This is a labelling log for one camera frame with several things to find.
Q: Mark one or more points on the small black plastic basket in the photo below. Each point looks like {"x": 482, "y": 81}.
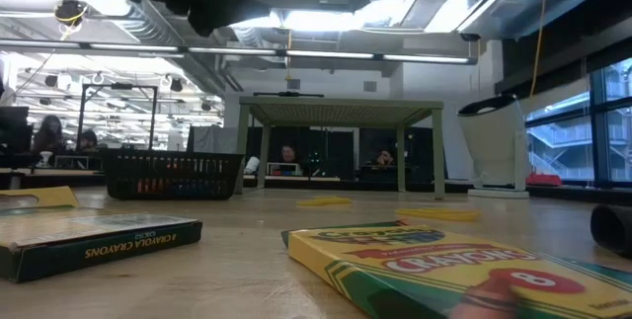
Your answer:
{"x": 173, "y": 193}

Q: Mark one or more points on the yellow Crayola crayon box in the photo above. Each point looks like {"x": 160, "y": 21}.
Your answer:
{"x": 444, "y": 269}
{"x": 99, "y": 250}

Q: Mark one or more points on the long ceiling light bar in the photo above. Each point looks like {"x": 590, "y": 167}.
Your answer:
{"x": 326, "y": 55}

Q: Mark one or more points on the black bar fixture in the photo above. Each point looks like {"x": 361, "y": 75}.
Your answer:
{"x": 289, "y": 94}

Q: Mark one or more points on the green perforated metal shelf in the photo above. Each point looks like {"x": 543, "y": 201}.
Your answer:
{"x": 340, "y": 111}

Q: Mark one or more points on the grey panel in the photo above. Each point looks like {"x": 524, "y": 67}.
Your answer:
{"x": 212, "y": 138}

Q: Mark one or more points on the white roll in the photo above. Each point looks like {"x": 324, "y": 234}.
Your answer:
{"x": 252, "y": 165}

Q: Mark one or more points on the person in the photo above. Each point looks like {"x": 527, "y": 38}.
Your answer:
{"x": 89, "y": 140}
{"x": 49, "y": 134}
{"x": 385, "y": 157}
{"x": 289, "y": 153}

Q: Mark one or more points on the small white lamp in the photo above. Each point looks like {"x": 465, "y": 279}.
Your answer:
{"x": 45, "y": 157}

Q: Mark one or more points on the black monitor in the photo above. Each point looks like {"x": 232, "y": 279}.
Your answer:
{"x": 14, "y": 131}

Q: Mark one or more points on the red tray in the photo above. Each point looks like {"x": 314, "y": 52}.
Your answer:
{"x": 543, "y": 180}

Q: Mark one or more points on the grey wall vent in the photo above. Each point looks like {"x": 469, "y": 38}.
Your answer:
{"x": 370, "y": 86}
{"x": 293, "y": 84}

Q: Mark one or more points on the black metal stand frame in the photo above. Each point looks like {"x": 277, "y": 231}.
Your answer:
{"x": 118, "y": 86}

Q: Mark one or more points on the black aluminium table frame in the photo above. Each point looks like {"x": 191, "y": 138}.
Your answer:
{"x": 568, "y": 193}

